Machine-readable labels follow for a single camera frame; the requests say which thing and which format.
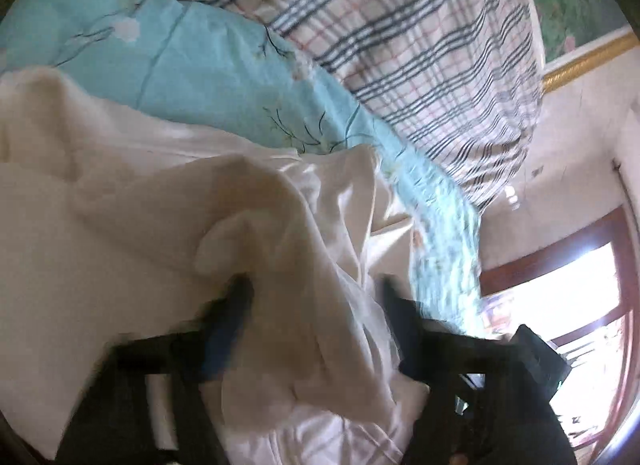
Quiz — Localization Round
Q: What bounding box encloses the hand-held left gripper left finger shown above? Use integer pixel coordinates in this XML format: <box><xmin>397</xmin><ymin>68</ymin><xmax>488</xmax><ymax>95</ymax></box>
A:
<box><xmin>55</xmin><ymin>272</ymin><xmax>256</xmax><ymax>465</ymax></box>

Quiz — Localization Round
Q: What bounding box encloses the plaid quilt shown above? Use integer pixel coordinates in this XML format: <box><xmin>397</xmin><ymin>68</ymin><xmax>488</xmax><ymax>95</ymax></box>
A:
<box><xmin>55</xmin><ymin>0</ymin><xmax>546</xmax><ymax>213</ymax></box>

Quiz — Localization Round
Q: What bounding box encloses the large white garment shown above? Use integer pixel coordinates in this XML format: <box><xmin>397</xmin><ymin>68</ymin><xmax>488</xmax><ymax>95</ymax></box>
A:
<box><xmin>0</xmin><ymin>68</ymin><xmax>436</xmax><ymax>465</ymax></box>

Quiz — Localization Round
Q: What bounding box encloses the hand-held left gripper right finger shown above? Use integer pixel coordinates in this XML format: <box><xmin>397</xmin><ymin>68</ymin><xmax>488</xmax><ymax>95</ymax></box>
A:
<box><xmin>381</xmin><ymin>274</ymin><xmax>522</xmax><ymax>465</ymax></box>

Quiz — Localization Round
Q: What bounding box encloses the gold framed wall picture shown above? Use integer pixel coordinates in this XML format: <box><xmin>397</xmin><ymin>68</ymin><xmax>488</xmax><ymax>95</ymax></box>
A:
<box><xmin>515</xmin><ymin>0</ymin><xmax>640</xmax><ymax>93</ymax></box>

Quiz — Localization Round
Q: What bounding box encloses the brown framed window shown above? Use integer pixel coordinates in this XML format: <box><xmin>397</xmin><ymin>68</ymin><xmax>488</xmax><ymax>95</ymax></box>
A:
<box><xmin>480</xmin><ymin>205</ymin><xmax>640</xmax><ymax>456</ymax></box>

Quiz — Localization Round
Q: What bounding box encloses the turquoise floral bedsheet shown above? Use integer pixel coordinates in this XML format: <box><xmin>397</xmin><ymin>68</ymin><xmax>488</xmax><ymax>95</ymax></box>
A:
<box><xmin>0</xmin><ymin>0</ymin><xmax>483</xmax><ymax>341</ymax></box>

